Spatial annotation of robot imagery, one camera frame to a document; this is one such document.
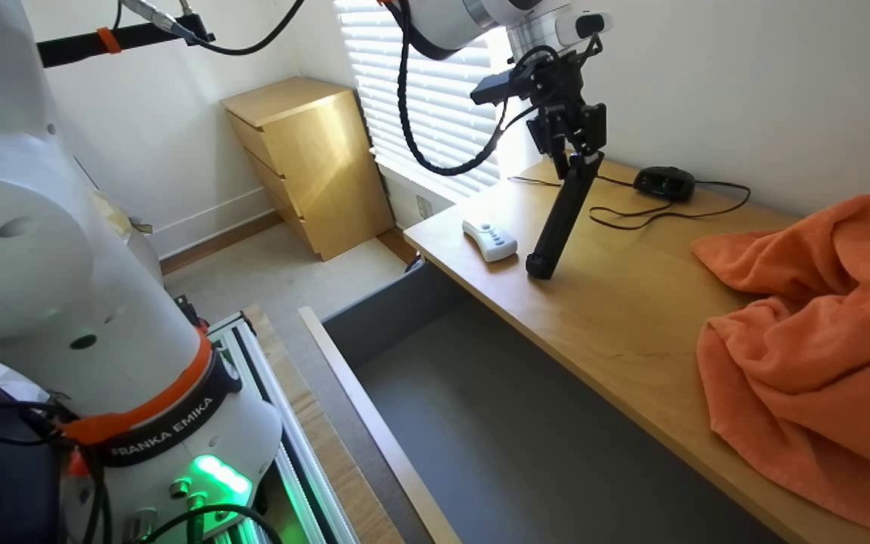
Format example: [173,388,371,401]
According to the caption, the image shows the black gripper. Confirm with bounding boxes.
[530,45,610,182]

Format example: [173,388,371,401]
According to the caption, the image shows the small white remote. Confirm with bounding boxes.
[460,217,519,267]

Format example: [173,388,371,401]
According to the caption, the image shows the black computer mouse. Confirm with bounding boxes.
[631,165,697,206]

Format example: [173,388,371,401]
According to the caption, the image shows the white window blinds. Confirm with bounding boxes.
[332,0,540,203]

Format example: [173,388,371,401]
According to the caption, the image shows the wooden drawer cabinet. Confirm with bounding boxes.
[222,76,396,264]

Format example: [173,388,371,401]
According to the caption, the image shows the orange towel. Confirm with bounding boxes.
[690,194,870,544]

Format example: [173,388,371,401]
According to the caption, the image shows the black mouse cable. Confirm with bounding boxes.
[518,170,757,232]

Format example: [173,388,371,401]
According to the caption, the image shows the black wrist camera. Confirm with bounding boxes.
[470,67,550,108]

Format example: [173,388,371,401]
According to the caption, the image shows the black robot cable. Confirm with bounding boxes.
[115,0,550,182]

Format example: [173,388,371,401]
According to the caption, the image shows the wooden frame board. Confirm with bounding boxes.
[297,306,464,544]

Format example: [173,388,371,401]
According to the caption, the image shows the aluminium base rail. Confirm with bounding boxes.
[207,310,360,544]

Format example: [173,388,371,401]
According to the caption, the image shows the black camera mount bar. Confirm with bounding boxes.
[38,12,217,68]

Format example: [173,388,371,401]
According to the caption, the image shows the black base cable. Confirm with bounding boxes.
[137,499,285,544]

